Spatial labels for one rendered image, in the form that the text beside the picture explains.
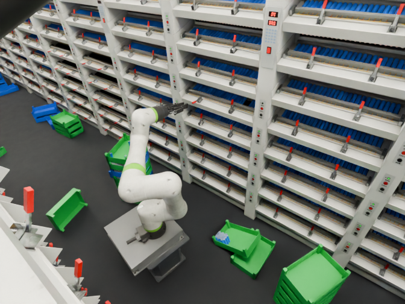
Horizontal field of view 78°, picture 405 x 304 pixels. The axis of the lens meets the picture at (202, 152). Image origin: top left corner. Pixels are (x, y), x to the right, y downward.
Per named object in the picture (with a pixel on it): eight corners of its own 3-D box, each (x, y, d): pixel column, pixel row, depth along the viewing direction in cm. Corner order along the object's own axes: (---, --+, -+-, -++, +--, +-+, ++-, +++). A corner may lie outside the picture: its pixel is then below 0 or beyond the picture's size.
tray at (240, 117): (254, 127, 161) (252, 117, 153) (182, 102, 191) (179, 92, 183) (269, 107, 168) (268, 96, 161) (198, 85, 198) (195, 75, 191)
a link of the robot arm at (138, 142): (147, 163, 123) (123, 161, 120) (144, 181, 129) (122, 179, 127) (150, 125, 152) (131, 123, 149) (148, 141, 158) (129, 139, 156)
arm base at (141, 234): (131, 253, 152) (129, 248, 148) (123, 234, 162) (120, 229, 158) (170, 231, 162) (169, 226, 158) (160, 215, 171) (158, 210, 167)
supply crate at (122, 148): (129, 165, 197) (127, 157, 192) (106, 161, 202) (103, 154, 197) (146, 142, 220) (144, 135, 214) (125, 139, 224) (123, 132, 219)
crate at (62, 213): (55, 229, 211) (62, 231, 209) (45, 214, 199) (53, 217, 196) (81, 202, 233) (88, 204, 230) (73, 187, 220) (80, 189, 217)
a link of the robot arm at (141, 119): (140, 116, 133) (127, 107, 137) (138, 136, 140) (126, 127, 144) (160, 110, 143) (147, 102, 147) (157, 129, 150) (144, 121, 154)
